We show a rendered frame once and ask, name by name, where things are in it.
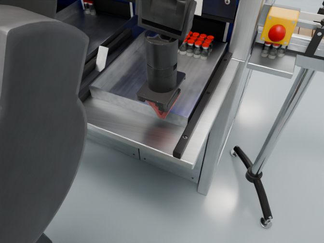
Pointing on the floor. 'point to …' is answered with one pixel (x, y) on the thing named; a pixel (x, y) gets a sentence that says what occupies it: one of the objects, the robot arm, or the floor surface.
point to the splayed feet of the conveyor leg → (236, 152)
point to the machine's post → (249, 22)
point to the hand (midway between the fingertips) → (162, 114)
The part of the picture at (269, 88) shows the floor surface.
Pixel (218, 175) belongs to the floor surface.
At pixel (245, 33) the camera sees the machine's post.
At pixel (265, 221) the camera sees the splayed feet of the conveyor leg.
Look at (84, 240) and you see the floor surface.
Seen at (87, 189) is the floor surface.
